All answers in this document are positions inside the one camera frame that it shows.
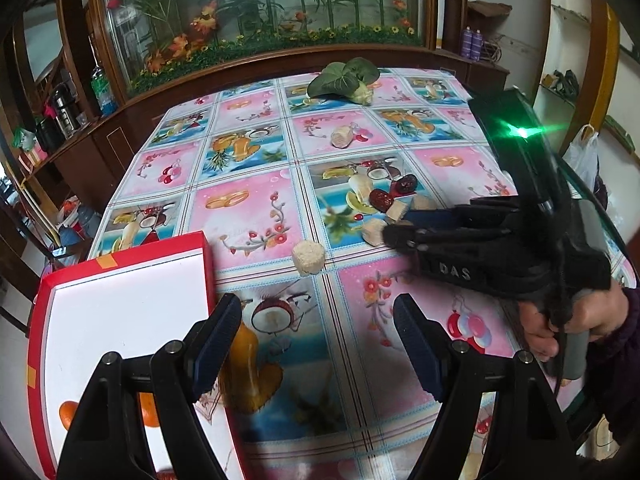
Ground white plastic bag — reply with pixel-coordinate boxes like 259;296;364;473
563;124;599;191

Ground dark red jujube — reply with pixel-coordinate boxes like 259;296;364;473
368;188;394;214
390;174;419;198

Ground glass plant display cabinet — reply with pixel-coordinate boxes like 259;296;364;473
93;0;445;96

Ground green plastic bottle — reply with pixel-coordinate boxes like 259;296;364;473
91;66;117;117

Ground purple bottles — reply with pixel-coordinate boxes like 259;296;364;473
460;27;484;62

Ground cube beige yam piece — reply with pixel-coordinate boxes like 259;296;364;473
410;194;437;211

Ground person's right hand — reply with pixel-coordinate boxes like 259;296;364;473
518;281;629;362

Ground green leafy vegetable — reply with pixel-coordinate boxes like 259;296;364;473
307;58;380;105

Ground colourful patterned tablecloth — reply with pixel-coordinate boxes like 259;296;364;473
91;68;518;479

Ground large beige yam chunk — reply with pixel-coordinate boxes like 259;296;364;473
292;240;326;275

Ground red white tray box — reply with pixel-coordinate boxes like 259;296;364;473
27;232;215;479

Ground orange tangerine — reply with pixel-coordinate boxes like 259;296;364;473
138;392;160;428
58;401;78;430

